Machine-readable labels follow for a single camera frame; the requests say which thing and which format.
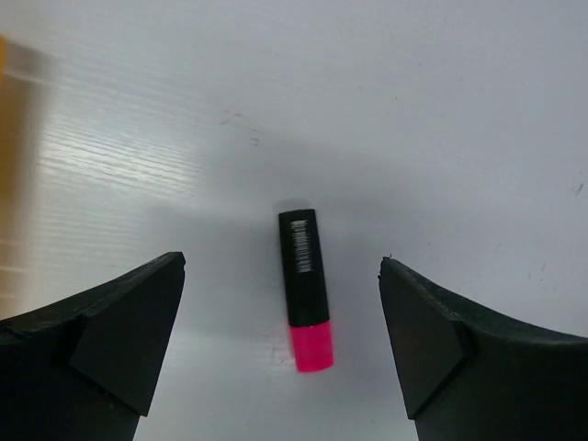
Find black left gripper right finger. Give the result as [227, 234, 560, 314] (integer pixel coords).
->
[379, 257, 587, 440]

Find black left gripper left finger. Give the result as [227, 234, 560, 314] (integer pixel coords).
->
[1, 252, 186, 440]

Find pink highlighter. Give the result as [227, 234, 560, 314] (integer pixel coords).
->
[278, 209, 334, 373]

